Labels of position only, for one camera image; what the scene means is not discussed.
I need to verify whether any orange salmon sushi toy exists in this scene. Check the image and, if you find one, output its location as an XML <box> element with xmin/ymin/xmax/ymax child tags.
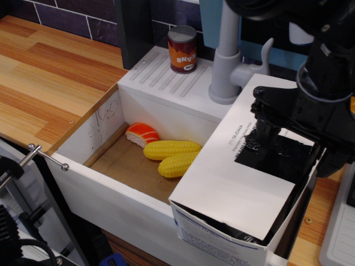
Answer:
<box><xmin>125</xmin><ymin>122</ymin><xmax>160</xmax><ymax>148</ymax></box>

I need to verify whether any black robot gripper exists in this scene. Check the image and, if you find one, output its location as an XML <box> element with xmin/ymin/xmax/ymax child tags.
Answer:
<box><xmin>251</xmin><ymin>68</ymin><xmax>354</xmax><ymax>177</ymax></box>

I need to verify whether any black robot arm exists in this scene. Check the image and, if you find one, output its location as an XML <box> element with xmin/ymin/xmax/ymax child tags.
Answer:
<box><xmin>228</xmin><ymin>1</ymin><xmax>354</xmax><ymax>177</ymax></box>

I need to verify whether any white toy sink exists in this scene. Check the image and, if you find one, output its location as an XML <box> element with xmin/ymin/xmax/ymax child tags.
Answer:
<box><xmin>45</xmin><ymin>45</ymin><xmax>289</xmax><ymax>266</ymax></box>

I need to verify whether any grey toy faucet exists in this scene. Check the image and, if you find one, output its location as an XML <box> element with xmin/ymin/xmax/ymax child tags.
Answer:
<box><xmin>209</xmin><ymin>1</ymin><xmax>274</xmax><ymax>105</ymax></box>

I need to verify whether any white cardboard box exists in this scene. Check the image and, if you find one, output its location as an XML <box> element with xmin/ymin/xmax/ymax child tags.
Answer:
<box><xmin>168</xmin><ymin>73</ymin><xmax>328</xmax><ymax>266</ymax></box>

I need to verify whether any black cable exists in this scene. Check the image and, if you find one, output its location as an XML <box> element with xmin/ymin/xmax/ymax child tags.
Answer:
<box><xmin>0</xmin><ymin>204</ymin><xmax>58</xmax><ymax>266</ymax></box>

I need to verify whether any yellow toy corn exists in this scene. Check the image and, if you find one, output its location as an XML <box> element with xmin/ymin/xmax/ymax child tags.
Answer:
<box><xmin>143</xmin><ymin>140</ymin><xmax>202</xmax><ymax>160</ymax></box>
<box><xmin>158</xmin><ymin>151</ymin><xmax>199</xmax><ymax>178</ymax></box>

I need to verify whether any lower yellow toy corn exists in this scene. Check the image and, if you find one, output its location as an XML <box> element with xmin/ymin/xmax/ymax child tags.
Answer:
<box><xmin>158</xmin><ymin>151</ymin><xmax>199</xmax><ymax>178</ymax></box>

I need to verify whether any metal clamp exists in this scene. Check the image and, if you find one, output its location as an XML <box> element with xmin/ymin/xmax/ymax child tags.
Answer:
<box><xmin>1</xmin><ymin>144</ymin><xmax>69</xmax><ymax>191</ymax></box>

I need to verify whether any upper yellow toy corn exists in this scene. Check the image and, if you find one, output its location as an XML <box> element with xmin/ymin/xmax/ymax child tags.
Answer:
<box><xmin>143</xmin><ymin>140</ymin><xmax>202</xmax><ymax>160</ymax></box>

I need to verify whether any white appliance at right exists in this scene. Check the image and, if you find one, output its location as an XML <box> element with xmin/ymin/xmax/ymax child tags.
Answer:
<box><xmin>318</xmin><ymin>164</ymin><xmax>354</xmax><ymax>265</ymax></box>

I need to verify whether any brown beans can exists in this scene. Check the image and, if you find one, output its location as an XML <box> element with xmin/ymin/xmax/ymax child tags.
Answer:
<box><xmin>168</xmin><ymin>25</ymin><xmax>197</xmax><ymax>74</ymax></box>

